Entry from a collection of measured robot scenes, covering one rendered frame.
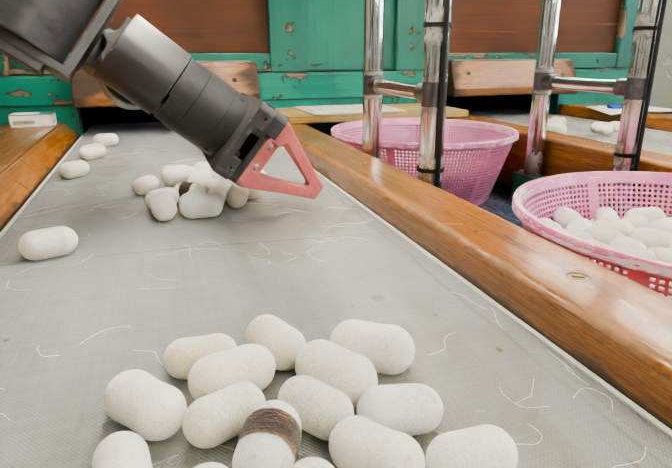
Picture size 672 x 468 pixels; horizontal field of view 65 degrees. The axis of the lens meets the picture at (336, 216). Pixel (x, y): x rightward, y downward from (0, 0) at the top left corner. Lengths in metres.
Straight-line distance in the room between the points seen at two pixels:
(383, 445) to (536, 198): 0.34
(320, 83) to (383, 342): 0.84
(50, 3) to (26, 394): 0.26
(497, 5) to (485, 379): 1.03
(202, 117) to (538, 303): 0.27
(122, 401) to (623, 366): 0.20
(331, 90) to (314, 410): 0.89
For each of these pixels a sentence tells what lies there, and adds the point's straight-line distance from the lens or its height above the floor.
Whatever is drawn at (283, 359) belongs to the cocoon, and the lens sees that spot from 0.24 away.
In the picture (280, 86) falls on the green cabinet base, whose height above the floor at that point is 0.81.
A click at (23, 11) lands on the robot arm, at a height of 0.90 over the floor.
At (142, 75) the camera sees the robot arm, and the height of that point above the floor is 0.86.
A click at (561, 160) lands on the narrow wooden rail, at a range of 0.76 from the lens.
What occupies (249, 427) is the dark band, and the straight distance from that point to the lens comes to 0.19.
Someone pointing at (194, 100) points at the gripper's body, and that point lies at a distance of 0.42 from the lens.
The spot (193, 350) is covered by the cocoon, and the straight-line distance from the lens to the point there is 0.24.
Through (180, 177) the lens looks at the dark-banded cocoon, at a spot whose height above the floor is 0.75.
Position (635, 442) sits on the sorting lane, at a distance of 0.24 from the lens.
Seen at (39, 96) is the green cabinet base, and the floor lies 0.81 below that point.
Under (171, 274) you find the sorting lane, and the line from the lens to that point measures 0.36.
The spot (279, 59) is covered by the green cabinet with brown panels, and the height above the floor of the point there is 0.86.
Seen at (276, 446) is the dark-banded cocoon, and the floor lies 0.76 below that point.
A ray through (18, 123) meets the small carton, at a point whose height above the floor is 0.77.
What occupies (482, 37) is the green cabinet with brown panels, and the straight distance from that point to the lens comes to 1.20.
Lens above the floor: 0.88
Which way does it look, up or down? 17 degrees down
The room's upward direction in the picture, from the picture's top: straight up
